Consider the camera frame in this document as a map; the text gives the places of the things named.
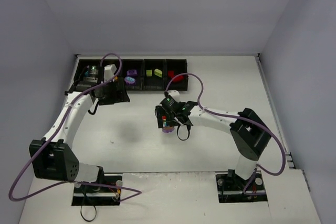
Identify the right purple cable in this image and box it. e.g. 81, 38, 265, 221
164, 73, 287, 195

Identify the purple cable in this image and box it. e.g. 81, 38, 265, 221
8, 52, 142, 204
164, 73, 287, 195

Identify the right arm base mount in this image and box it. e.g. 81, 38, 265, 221
215, 169, 268, 204

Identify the purple oval lego piece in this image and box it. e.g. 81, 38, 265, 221
162, 127, 175, 133

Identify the red curved lego brick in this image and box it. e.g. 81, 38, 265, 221
172, 75, 184, 83

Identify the green lego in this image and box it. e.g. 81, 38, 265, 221
145, 69, 153, 77

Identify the lime green lego brick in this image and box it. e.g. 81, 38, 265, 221
154, 68, 163, 78

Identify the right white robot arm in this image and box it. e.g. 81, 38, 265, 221
154, 96, 271, 180

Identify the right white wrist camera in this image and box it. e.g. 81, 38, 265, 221
164, 90, 180, 101

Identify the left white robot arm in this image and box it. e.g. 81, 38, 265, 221
29, 64, 130, 183

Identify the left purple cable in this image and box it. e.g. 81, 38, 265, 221
8, 52, 142, 204

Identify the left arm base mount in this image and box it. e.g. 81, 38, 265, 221
71, 185, 122, 206

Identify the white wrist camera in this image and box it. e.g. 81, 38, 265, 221
103, 64, 117, 83
164, 90, 180, 101

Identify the red small lego brick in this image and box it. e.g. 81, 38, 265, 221
167, 70, 175, 78

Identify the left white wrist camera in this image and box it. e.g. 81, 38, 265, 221
103, 64, 117, 83

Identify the purple square lego brick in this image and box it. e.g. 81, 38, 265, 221
127, 69, 138, 77

